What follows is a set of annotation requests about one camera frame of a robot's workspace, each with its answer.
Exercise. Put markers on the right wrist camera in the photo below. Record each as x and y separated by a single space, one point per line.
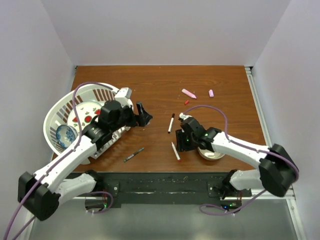
183 116

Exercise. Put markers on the pink highlighter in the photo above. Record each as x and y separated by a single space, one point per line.
188 93

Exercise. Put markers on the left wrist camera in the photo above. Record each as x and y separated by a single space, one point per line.
123 96

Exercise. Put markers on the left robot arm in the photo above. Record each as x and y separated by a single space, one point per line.
48 188

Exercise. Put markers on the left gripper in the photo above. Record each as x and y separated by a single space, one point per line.
136 120

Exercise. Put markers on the green pen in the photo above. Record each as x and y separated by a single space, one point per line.
134 154

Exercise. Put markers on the pink highlighter cap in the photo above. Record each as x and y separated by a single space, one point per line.
211 93

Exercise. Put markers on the watermelon pattern plate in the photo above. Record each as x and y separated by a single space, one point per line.
86 111

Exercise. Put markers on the white marker red tip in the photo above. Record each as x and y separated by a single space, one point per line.
175 152

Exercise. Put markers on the white marker black tip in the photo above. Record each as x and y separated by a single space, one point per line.
171 123

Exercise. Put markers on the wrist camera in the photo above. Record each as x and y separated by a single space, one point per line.
183 116
123 96

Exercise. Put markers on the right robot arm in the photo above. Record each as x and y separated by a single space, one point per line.
273 169

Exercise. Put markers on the black mounting base plate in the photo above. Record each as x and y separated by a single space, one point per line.
167 188

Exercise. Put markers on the beige bowl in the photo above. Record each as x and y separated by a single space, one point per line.
210 155

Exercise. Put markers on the white laundry basket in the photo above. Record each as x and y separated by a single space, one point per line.
59 113

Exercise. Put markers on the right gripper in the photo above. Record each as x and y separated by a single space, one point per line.
180 144

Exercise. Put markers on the blue patterned bowl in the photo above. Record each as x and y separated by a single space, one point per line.
65 135

